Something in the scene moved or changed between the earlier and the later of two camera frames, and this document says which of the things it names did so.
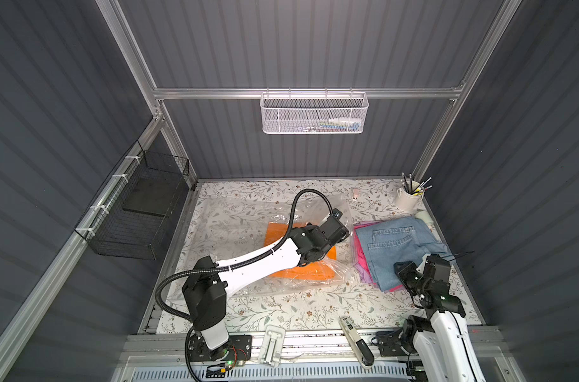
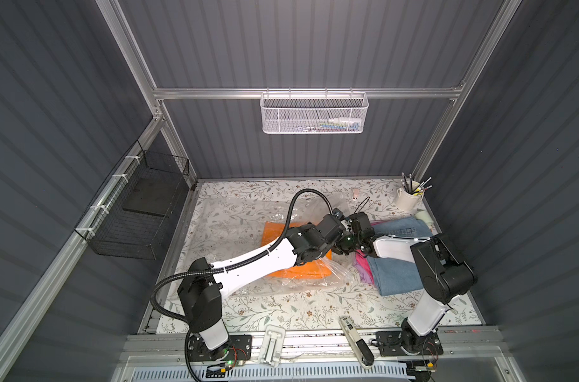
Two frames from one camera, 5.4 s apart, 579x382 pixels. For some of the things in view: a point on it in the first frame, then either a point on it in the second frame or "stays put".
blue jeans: [390, 241] stays put
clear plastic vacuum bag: [236, 225] stays put
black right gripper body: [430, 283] -> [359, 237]
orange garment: [321, 270] stays put
